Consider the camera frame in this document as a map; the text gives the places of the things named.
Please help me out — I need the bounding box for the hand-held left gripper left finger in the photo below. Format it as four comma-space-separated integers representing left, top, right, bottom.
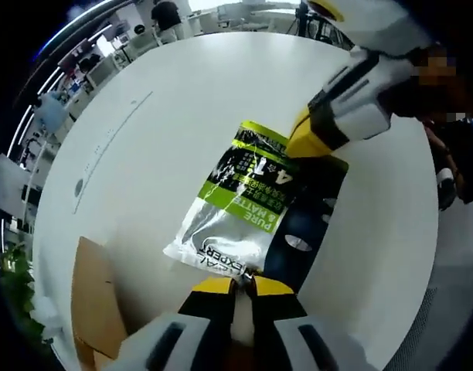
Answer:
118, 276, 238, 371

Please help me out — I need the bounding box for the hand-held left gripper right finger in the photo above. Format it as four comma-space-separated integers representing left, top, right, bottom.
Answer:
250, 276, 379, 371

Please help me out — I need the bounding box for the green black plastic packet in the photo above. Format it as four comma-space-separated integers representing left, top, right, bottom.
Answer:
162, 120, 350, 295

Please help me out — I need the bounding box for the brown cardboard shoe box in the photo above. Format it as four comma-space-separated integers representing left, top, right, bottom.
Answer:
71, 235, 130, 370

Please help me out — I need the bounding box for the grey mesh chair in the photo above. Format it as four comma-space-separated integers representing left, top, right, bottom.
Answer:
389, 284, 448, 371

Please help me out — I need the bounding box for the white table socket strip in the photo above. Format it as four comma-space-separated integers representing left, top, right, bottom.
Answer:
71, 90, 155, 215

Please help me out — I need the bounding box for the green potted plant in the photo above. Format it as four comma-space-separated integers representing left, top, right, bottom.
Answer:
0, 241, 48, 351

